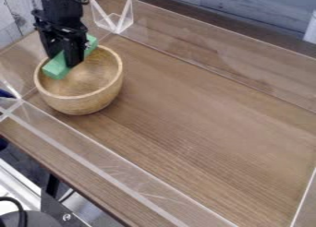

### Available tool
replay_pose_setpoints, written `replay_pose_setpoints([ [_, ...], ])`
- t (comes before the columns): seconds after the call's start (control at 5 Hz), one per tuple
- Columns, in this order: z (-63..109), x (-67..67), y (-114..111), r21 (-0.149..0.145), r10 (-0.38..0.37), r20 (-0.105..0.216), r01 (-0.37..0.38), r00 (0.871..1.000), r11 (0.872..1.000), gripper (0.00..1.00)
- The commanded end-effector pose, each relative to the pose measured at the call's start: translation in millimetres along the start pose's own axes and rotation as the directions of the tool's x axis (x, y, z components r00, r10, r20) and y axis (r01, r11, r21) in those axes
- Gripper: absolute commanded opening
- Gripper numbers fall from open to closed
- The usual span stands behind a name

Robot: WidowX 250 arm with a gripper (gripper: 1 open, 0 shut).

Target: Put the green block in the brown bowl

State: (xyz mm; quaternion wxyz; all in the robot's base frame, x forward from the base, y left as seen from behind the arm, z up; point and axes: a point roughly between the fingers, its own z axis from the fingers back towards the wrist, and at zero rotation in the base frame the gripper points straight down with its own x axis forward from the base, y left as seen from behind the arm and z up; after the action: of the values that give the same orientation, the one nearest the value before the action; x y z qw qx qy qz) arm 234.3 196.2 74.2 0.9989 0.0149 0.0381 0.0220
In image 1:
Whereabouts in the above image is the black cable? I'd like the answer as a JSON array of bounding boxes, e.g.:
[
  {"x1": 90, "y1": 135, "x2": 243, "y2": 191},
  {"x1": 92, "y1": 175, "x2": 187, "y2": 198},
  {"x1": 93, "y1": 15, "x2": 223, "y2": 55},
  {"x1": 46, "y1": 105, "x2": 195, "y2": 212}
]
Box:
[{"x1": 0, "y1": 196, "x2": 29, "y2": 227}]

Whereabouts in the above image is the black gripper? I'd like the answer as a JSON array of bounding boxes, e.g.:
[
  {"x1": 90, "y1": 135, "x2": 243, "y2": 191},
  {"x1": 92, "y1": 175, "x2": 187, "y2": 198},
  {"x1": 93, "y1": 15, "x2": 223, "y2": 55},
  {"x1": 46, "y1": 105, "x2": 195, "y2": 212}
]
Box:
[{"x1": 33, "y1": 0, "x2": 89, "y2": 68}]

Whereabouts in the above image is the clear acrylic barrier wall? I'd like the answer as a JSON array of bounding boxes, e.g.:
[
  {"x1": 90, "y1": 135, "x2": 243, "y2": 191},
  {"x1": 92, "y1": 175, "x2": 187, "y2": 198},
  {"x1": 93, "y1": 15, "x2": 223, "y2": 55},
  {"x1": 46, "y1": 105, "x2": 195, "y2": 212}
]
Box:
[{"x1": 0, "y1": 0, "x2": 316, "y2": 227}]

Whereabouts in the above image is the brown wooden bowl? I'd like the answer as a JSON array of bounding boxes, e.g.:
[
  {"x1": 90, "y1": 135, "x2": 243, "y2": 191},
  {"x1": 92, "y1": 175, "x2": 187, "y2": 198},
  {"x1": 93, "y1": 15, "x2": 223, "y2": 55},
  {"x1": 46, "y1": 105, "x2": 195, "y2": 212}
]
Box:
[{"x1": 34, "y1": 45, "x2": 124, "y2": 115}]

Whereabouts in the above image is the green rectangular block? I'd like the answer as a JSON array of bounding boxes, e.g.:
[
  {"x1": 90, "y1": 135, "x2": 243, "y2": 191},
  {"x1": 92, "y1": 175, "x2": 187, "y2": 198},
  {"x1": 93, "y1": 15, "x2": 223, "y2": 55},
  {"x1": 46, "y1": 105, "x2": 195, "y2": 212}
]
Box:
[{"x1": 42, "y1": 34, "x2": 98, "y2": 79}]

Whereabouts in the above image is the black table leg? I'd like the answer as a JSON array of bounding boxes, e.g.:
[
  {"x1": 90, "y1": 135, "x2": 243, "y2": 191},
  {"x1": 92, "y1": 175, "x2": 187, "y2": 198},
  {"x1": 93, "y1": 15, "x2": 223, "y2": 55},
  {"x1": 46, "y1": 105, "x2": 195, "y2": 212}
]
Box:
[{"x1": 46, "y1": 174, "x2": 61, "y2": 197}]

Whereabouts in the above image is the black metal bracket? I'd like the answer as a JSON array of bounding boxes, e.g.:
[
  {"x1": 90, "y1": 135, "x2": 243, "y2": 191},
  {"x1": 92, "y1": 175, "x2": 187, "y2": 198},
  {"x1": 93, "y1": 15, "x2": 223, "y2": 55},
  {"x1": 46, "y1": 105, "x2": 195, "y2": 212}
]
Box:
[{"x1": 41, "y1": 192, "x2": 92, "y2": 227}]

